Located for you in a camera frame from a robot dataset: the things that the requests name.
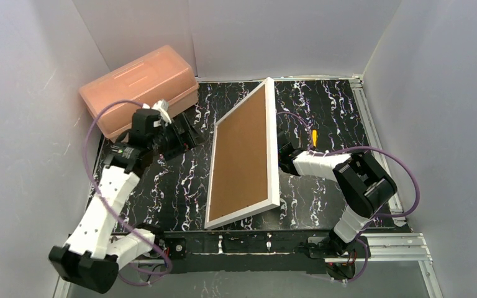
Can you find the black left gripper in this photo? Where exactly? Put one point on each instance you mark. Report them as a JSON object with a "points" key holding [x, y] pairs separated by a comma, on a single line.
{"points": [[179, 134]]}

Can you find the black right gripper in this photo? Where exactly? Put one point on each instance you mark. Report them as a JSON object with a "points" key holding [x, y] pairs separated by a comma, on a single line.
{"points": [[285, 151]]}

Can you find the yellow handled screwdriver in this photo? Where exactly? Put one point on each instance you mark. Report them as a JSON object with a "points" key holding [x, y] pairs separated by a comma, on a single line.
{"points": [[314, 138]]}

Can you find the white picture frame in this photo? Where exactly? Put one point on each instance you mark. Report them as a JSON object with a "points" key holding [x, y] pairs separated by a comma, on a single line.
{"points": [[244, 173]]}

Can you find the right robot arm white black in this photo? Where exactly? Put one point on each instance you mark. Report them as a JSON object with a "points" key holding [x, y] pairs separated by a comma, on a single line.
{"points": [[365, 184]]}

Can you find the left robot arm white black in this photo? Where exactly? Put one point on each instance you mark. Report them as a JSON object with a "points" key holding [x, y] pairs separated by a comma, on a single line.
{"points": [[89, 258]]}

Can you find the translucent orange plastic box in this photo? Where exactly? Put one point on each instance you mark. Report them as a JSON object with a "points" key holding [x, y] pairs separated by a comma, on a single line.
{"points": [[160, 74]]}

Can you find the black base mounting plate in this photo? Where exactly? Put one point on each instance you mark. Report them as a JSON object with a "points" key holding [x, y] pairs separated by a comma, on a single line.
{"points": [[260, 251]]}

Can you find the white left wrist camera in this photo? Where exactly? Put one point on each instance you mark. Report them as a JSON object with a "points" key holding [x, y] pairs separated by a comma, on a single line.
{"points": [[162, 107]]}

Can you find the aluminium right side rail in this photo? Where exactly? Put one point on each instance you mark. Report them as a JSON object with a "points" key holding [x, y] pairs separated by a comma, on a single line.
{"points": [[356, 85]]}

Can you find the aluminium rail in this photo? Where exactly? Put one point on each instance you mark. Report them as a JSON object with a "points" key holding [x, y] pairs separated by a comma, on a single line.
{"points": [[397, 247], [356, 85]]}

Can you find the aluminium front rail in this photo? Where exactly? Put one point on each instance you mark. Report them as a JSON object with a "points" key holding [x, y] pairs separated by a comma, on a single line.
{"points": [[397, 247]]}

